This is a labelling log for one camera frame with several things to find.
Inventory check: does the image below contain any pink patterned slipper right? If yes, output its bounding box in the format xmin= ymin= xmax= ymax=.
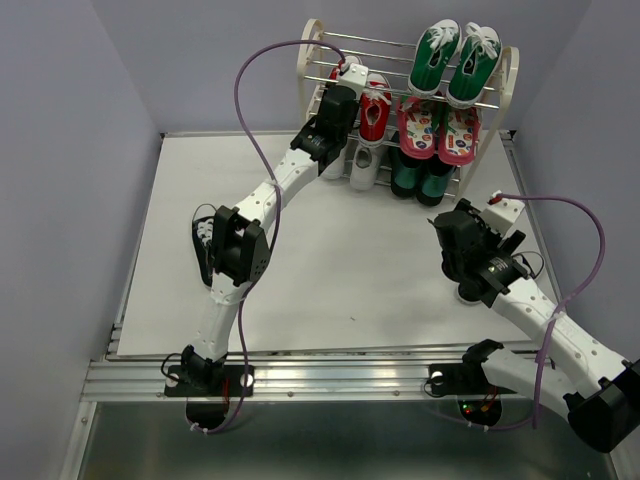
xmin=437 ymin=105 xmax=481 ymax=167

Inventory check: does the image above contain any pink patterned slipper left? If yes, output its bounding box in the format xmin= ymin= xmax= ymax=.
xmin=396 ymin=96 xmax=440 ymax=160

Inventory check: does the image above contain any red sneaker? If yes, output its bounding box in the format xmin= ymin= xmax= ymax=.
xmin=327 ymin=63 xmax=344 ymax=84
xmin=358 ymin=73 xmax=392 ymax=148

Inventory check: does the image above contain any black sneaker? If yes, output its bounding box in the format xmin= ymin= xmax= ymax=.
xmin=457 ymin=250 xmax=546 ymax=307
xmin=191 ymin=216 xmax=214 ymax=287

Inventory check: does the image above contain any cream metal shoe rack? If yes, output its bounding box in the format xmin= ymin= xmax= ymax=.
xmin=296 ymin=19 xmax=519 ymax=201

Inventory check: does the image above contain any green sneaker right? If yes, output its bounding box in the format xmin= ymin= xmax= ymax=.
xmin=446 ymin=22 xmax=502 ymax=109

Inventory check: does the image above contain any green sneaker left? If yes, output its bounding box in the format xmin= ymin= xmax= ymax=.
xmin=408 ymin=19 xmax=462 ymax=99

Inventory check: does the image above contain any pink patterned slipper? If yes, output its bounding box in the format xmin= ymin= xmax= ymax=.
xmin=396 ymin=96 xmax=440 ymax=160
xmin=437 ymin=105 xmax=481 ymax=167

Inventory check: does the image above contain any white sneaker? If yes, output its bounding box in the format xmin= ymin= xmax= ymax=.
xmin=321 ymin=155 xmax=345 ymax=180
xmin=350 ymin=144 xmax=384 ymax=191

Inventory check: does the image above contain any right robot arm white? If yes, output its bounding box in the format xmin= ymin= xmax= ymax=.
xmin=424 ymin=192 xmax=639 ymax=453

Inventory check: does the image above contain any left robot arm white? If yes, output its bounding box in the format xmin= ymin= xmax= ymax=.
xmin=163 ymin=85 xmax=362 ymax=397

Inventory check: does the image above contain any green sneaker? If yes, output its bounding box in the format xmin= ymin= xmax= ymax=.
xmin=446 ymin=22 xmax=502 ymax=109
xmin=408 ymin=19 xmax=462 ymax=99

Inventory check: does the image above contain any aluminium mounting rail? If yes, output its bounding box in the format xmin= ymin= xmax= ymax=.
xmin=81 ymin=344 xmax=469 ymax=403

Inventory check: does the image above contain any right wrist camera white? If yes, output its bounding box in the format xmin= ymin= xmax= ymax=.
xmin=480 ymin=190 xmax=525 ymax=236

